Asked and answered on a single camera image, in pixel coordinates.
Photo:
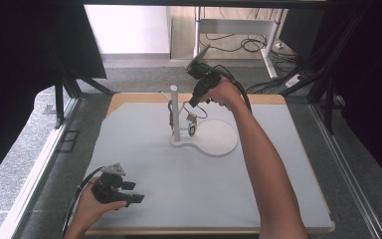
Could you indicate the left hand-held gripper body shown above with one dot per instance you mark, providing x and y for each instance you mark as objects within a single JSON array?
[{"x": 107, "y": 189}]

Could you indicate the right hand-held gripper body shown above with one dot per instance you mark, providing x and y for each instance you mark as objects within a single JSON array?
[{"x": 205, "y": 78}]

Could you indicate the white stand with pole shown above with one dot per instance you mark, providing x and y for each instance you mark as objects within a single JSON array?
[{"x": 215, "y": 139}]

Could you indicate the person's right hand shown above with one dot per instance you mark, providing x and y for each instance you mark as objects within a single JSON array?
[{"x": 225, "y": 94}]

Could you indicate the person's left hand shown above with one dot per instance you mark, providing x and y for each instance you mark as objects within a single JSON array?
[{"x": 89, "y": 209}]

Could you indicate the white table mat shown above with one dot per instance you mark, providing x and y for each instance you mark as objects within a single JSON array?
[{"x": 179, "y": 186}]

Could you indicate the white power strip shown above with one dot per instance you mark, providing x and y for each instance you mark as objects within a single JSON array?
[{"x": 293, "y": 80}]

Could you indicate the black metal stand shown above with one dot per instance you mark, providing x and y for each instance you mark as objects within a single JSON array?
[
  {"x": 66, "y": 93},
  {"x": 328, "y": 83}
]

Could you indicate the black curtain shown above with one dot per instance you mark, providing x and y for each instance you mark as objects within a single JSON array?
[
  {"x": 20, "y": 83},
  {"x": 374, "y": 83}
]

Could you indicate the white metal desk frame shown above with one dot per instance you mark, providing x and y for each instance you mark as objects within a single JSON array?
[{"x": 235, "y": 26}]

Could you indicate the aluminium rail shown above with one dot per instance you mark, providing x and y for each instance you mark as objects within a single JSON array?
[
  {"x": 348, "y": 172},
  {"x": 36, "y": 176}
]

